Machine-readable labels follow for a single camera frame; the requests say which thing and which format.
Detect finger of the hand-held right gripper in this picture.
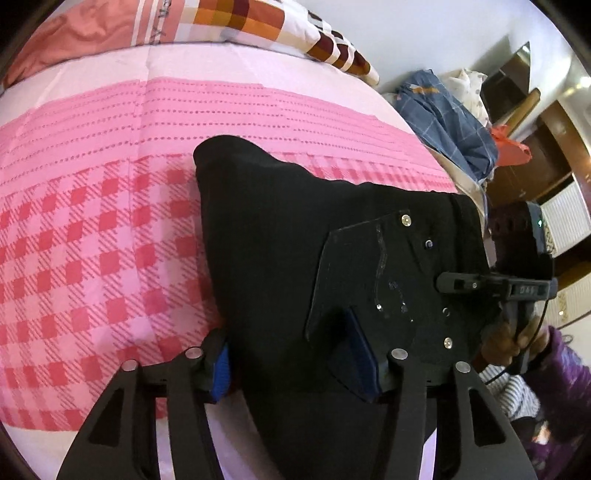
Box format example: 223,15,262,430
436,271,507,295

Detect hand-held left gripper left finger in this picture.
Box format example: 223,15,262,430
56,329,232,480

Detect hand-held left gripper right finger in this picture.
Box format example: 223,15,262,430
344,308,539,480

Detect black pants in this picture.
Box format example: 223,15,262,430
193,135,502,480

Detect person's right hand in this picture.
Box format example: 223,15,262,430
479,318,551,370

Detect white slatted panel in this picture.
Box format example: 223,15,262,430
540,182,591,259

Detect brown wooden cabinet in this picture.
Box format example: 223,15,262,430
485,88,591,217

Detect orange plastic bag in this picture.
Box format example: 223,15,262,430
490,126,532,168

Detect striped grey white cloth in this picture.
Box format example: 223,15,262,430
478,368,542,422

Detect blue plaid cloth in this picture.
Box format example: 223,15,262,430
396,69,499,185

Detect white patterned cloth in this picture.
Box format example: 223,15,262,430
445,68,491,125

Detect pink checked bedsheet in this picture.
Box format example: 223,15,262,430
0,42,462,430

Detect orange checked pillow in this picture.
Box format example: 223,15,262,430
4,0,380,88

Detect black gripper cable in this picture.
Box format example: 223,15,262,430
480,295,552,384

